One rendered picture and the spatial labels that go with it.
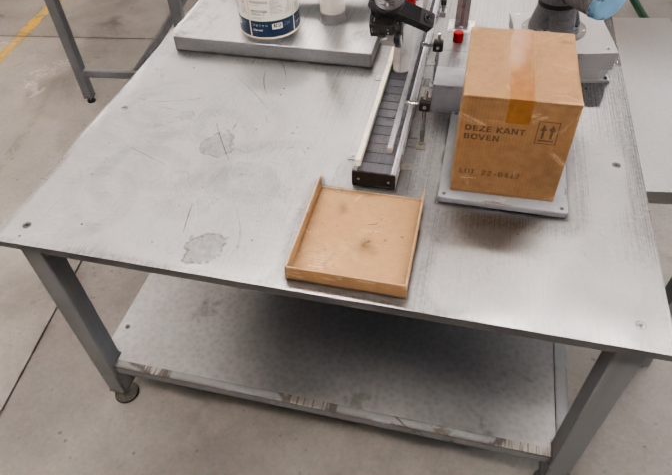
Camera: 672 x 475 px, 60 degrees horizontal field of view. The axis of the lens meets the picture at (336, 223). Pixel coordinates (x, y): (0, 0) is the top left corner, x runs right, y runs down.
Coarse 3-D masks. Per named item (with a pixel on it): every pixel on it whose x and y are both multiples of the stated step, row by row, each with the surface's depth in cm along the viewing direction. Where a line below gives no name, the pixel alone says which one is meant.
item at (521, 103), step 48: (480, 48) 133; (528, 48) 132; (576, 48) 132; (480, 96) 120; (528, 96) 119; (576, 96) 119; (480, 144) 128; (528, 144) 126; (480, 192) 138; (528, 192) 135
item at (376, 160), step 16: (432, 0) 204; (416, 64) 174; (400, 80) 169; (384, 96) 163; (400, 96) 163; (384, 112) 158; (384, 128) 153; (400, 128) 153; (368, 144) 148; (384, 144) 148; (368, 160) 144; (384, 160) 144
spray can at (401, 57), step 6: (408, 30) 161; (408, 36) 163; (408, 42) 164; (402, 48) 165; (408, 48) 166; (396, 54) 167; (402, 54) 166; (408, 54) 167; (396, 60) 169; (402, 60) 168; (408, 60) 169; (396, 66) 170; (402, 66) 169; (408, 66) 170; (396, 72) 171; (402, 72) 171
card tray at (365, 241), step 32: (320, 192) 143; (352, 192) 143; (320, 224) 136; (352, 224) 135; (384, 224) 135; (416, 224) 134; (288, 256) 124; (320, 256) 129; (352, 256) 128; (384, 256) 128; (352, 288) 122; (384, 288) 120
